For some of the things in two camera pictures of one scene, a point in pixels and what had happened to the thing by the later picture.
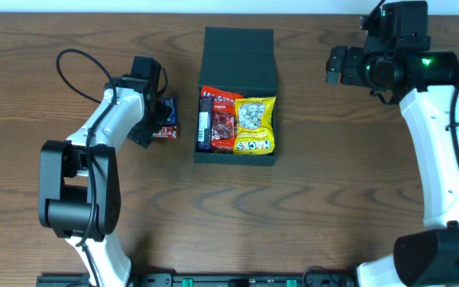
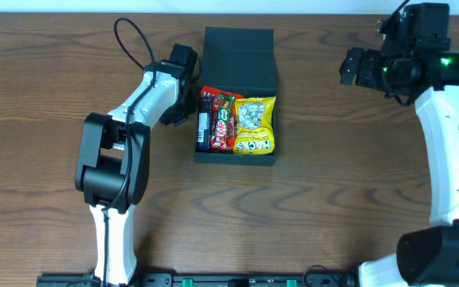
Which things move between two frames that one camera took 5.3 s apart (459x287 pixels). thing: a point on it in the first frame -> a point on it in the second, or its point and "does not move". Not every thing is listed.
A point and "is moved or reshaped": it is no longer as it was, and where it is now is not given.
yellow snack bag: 254,133 does not move
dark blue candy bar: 204,136 does not move
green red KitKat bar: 167,132 -> 222,122
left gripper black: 150,128 -> 178,117
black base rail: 208,280 does not move
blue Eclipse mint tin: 172,102 is moved or reshaped
